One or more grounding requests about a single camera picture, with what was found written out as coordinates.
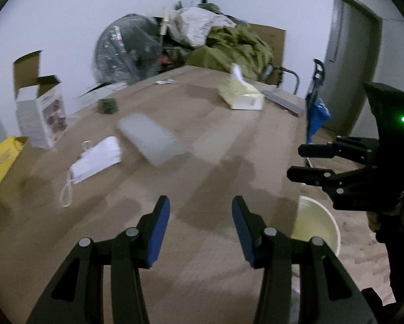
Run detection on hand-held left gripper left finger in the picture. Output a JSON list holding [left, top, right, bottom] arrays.
[[26, 195, 172, 324]]

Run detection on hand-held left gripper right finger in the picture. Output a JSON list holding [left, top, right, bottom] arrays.
[[232, 195, 378, 324]]

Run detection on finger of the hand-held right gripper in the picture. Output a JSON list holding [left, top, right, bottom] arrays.
[[286, 163, 375, 194], [298, 136, 380, 161]]

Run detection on white plastic bucket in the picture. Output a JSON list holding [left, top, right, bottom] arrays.
[[290, 195, 342, 271]]

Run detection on person's right forearm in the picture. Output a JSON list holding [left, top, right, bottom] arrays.
[[360, 224, 404, 324]]

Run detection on person's right hand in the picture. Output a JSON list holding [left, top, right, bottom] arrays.
[[367, 198, 404, 234]]

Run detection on blue fabric item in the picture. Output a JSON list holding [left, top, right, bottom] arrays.
[[305, 58, 334, 168]]

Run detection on grey smartphone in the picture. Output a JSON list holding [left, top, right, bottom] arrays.
[[261, 89, 306, 117]]

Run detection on yellow tissue pack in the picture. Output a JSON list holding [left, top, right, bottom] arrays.
[[218, 63, 266, 110]]

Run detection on grey door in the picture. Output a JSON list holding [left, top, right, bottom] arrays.
[[323, 0, 383, 140]]

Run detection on grey rectangular case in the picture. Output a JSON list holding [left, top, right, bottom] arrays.
[[118, 113, 179, 167]]

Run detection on white face mask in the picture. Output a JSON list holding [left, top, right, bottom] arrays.
[[60, 136, 122, 208]]

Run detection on brown cardboard sheet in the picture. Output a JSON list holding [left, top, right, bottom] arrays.
[[249, 23, 286, 89]]

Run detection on olive green cloth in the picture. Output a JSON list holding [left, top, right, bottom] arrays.
[[185, 3, 275, 82]]

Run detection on crumpled dark wrapper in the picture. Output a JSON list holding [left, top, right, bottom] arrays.
[[96, 98, 119, 114]]

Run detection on open white cardboard box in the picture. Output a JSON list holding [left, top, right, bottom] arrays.
[[13, 50, 69, 150]]

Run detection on white plastic bag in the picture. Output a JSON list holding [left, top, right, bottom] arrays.
[[168, 7, 237, 47]]

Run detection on yellow printed packet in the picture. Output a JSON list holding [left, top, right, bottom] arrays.
[[0, 136, 29, 193]]

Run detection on plastic-wrapped black fan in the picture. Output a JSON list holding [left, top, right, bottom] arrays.
[[92, 13, 164, 85]]

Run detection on metal chair frame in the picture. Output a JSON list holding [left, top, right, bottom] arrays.
[[263, 65, 300, 95]]

